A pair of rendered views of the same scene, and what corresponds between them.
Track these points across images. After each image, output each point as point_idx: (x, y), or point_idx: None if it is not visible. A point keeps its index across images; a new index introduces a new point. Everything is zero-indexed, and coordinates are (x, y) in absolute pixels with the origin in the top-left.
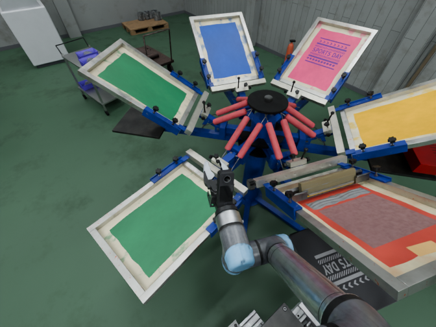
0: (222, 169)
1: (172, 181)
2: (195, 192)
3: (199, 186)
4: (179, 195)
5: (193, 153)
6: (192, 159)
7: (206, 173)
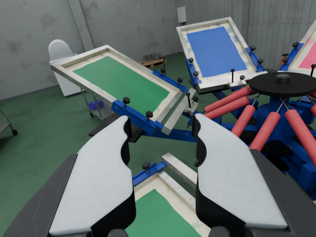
0: (204, 149)
1: (138, 200)
2: (171, 223)
3: (178, 212)
4: (144, 226)
5: (172, 159)
6: (170, 167)
7: (76, 172)
